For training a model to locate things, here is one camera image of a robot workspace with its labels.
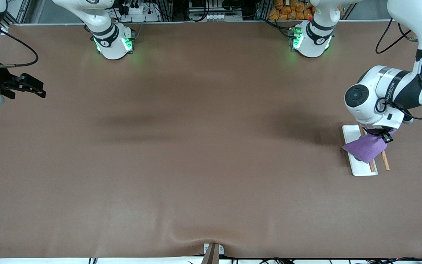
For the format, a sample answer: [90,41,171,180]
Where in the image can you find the purple microfibre towel grey edge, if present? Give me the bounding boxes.
[342,128,398,164]

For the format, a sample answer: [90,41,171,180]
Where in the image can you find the brown table cover mat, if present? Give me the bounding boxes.
[0,21,422,259]

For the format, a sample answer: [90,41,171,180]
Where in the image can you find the white terminal strip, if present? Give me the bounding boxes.
[203,12,243,22]

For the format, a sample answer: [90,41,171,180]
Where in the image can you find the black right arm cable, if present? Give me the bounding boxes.
[0,26,39,70]

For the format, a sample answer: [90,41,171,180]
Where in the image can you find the white base wooden rod rack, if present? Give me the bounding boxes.
[342,124,390,177]

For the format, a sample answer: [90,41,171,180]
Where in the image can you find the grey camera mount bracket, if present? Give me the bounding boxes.
[201,243,225,264]

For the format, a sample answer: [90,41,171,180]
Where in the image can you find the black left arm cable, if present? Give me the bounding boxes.
[375,18,422,121]

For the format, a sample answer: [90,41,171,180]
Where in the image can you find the white power strip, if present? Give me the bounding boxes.
[118,0,161,22]

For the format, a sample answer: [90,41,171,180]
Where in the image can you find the orange packets pile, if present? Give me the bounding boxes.
[269,0,344,21]

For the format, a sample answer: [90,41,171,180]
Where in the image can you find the aluminium frame beams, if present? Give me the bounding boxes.
[0,0,33,34]

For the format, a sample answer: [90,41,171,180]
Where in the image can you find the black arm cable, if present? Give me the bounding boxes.
[0,26,39,70]
[375,18,422,121]

